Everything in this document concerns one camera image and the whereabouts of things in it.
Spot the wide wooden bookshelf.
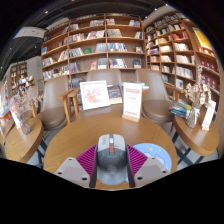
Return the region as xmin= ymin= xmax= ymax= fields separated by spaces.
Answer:
xmin=40 ymin=13 xmax=147 ymax=83

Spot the glass vase with dried flowers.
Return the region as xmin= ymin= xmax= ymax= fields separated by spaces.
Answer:
xmin=184 ymin=64 xmax=213 ymax=129
xmin=8 ymin=84 xmax=44 ymax=135

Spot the round wooden side table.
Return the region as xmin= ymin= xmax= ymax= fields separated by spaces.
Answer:
xmin=0 ymin=118 xmax=16 ymax=146
xmin=172 ymin=111 xmax=220 ymax=164
xmin=4 ymin=117 xmax=45 ymax=164

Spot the tall wooden bookshelf with poster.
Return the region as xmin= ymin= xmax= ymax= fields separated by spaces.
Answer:
xmin=143 ymin=12 xmax=224 ymax=158

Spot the white sign with red print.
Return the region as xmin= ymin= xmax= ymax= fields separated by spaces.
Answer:
xmin=121 ymin=81 xmax=143 ymax=123

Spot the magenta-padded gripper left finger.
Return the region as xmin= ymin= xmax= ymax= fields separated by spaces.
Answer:
xmin=54 ymin=144 xmax=99 ymax=189

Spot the small distant wooden bookshelf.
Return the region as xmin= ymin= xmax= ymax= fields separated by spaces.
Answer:
xmin=9 ymin=60 xmax=28 ymax=94

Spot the stack of books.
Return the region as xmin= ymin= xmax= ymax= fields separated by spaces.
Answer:
xmin=169 ymin=100 xmax=193 ymax=119

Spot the round blue mouse pad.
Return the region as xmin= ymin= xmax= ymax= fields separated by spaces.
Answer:
xmin=133 ymin=142 xmax=173 ymax=173

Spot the small white table sign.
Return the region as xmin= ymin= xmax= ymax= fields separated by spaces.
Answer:
xmin=9 ymin=105 xmax=22 ymax=129
xmin=201 ymin=99 xmax=217 ymax=132

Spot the grey computer mouse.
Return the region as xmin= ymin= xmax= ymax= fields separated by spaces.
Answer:
xmin=95 ymin=133 xmax=129 ymax=185

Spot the white framed floral picture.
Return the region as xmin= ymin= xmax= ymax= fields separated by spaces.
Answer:
xmin=79 ymin=80 xmax=111 ymax=111

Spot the dark standing book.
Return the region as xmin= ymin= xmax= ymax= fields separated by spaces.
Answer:
xmin=107 ymin=85 xmax=124 ymax=105

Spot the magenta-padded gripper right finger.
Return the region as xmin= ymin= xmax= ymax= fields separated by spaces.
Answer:
xmin=125 ymin=144 xmax=171 ymax=189

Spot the beige upholstered wooden armchair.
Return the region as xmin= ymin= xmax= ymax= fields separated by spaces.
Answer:
xmin=135 ymin=68 xmax=177 ymax=125
xmin=68 ymin=68 xmax=125 ymax=119
xmin=35 ymin=75 xmax=74 ymax=132

